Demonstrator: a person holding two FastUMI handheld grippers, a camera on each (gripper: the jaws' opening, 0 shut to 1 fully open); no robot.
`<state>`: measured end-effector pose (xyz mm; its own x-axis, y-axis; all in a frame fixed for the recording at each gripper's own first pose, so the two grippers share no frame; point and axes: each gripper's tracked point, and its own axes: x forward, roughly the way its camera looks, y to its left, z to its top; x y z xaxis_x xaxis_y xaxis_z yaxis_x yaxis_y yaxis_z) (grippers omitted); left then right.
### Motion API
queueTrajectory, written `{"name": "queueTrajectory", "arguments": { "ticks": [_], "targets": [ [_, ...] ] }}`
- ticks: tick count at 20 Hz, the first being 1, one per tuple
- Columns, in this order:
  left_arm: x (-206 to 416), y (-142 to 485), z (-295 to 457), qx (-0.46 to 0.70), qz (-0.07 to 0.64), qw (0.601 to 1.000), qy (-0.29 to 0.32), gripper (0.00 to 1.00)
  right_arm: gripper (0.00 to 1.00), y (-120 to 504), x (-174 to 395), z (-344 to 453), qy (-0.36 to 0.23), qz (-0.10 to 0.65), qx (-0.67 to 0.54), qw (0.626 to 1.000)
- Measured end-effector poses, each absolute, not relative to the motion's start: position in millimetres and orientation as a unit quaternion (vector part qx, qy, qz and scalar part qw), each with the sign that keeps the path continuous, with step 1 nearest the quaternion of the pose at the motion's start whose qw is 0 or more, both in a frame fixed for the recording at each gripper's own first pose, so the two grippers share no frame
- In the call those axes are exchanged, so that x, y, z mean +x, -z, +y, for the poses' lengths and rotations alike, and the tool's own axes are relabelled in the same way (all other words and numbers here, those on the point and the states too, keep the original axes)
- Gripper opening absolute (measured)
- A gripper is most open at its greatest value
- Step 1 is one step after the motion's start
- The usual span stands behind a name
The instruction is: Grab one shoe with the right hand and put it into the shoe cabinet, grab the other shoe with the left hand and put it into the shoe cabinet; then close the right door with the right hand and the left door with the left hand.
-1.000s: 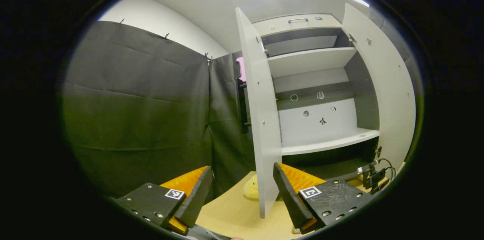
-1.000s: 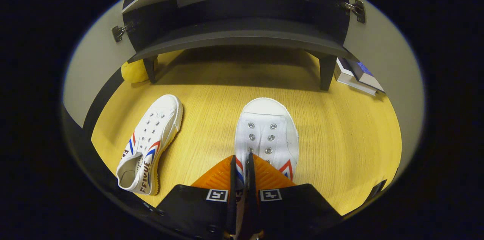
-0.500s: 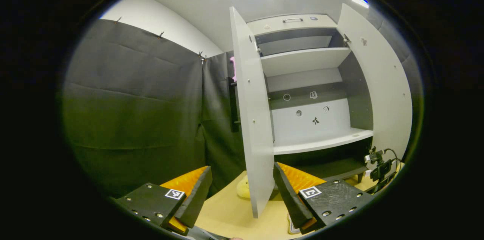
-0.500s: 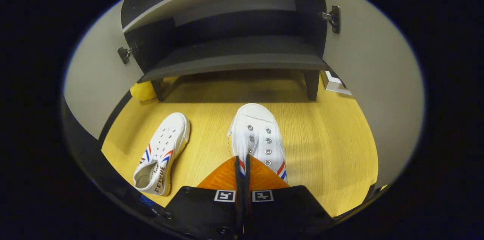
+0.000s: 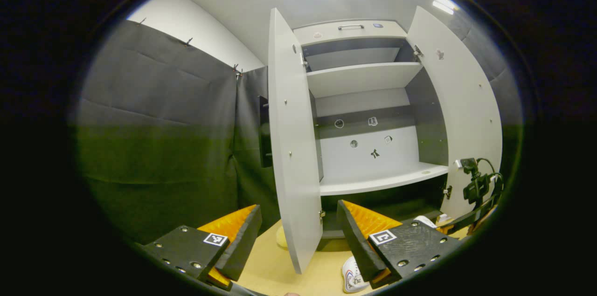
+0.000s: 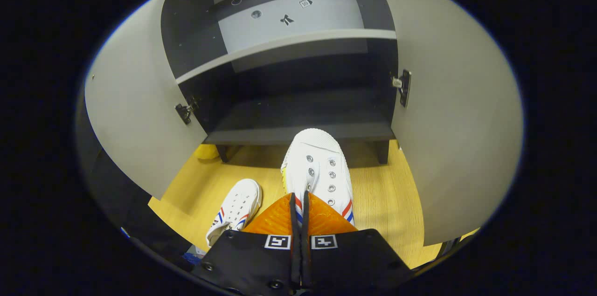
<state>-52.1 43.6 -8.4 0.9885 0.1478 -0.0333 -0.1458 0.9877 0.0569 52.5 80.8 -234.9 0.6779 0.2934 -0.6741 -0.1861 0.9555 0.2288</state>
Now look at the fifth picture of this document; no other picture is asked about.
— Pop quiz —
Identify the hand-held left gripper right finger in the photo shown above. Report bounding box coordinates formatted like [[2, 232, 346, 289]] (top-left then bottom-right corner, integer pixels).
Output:
[[337, 200, 462, 289]]

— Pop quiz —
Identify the white and grey shoe cabinet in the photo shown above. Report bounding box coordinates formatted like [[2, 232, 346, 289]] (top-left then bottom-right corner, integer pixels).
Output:
[[293, 20, 451, 241]]

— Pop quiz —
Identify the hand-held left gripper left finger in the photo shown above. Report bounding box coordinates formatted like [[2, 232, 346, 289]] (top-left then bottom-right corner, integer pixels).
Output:
[[140, 204, 263, 292]]

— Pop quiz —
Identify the black door handle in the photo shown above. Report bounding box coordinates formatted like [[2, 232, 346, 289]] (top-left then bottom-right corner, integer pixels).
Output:
[[258, 96, 273, 168]]

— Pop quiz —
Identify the white striped canvas shoe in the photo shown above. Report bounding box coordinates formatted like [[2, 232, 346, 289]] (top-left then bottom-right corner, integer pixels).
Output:
[[342, 255, 371, 294], [413, 215, 439, 229]]

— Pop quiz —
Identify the yellow plush toy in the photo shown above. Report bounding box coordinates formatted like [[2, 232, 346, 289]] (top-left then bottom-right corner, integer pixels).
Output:
[[275, 226, 290, 250]]

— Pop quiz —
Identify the white shoe cabinet door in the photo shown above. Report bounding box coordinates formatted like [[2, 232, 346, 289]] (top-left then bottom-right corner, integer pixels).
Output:
[[405, 6, 503, 222], [268, 8, 323, 274]]

